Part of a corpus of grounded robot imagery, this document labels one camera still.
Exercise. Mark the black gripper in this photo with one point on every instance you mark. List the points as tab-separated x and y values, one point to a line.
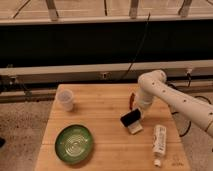
130	117

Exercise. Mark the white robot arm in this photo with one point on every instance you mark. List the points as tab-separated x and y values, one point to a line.
153	84

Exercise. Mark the white sponge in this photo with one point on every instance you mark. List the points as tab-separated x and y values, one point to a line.
135	128

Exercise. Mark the red eraser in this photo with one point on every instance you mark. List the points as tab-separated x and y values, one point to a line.
131	101

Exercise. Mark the white plastic bottle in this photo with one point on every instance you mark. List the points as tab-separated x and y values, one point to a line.
159	144

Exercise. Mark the green ribbed plate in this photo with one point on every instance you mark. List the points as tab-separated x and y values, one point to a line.
74	144

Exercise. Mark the translucent plastic cup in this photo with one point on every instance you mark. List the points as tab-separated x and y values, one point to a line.
65	99

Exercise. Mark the metal frame rail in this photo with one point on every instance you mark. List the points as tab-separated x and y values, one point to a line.
102	72

